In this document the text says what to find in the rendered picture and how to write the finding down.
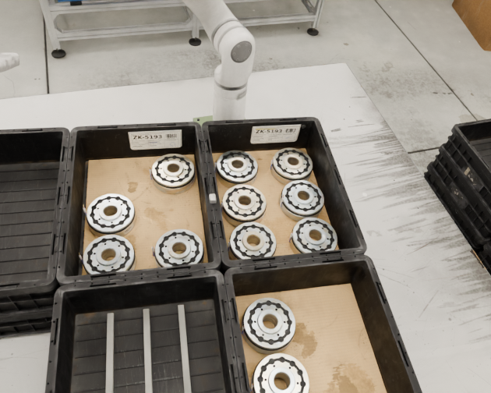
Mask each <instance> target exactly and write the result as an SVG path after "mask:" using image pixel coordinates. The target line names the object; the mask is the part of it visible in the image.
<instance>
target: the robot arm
mask: <svg viewBox="0 0 491 393"><path fill-rule="evenodd" d="M182 1H183V2H184V3H185V5H186V6H187V7H188V8H189V9H190V10H191V11H192V12H193V13H194V14H195V15H196V16H197V18H198V19H199V21H200V22H201V24H202V25H203V28H204V30H205V31H206V33H207V36H208V37H209V39H210V42H211V44H212V45H213V47H214V48H215V50H216V51H217V52H218V54H219V55H220V56H221V64H220V65H219V66H218V67H217V68H216V69H215V71H214V99H213V121H219V120H238V119H245V111H246V95H247V86H248V78H249V77H250V75H251V72H252V70H253V60H254V55H255V48H256V45H255V40H254V37H253V35H252V34H251V33H250V32H249V31H248V30H247V29H246V28H245V27H244V26H243V25H242V24H241V22H240V21H239V20H237V19H236V18H235V16H234V15H233V14H232V13H231V11H230V10H229V8H228V7H227V6H226V5H225V3H224V1H223V0H182ZM18 65H19V56H18V54H16V53H12V52H6V53H0V73H2V72H4V71H7V70H9V69H12V68H14V67H16V66H18Z"/></svg>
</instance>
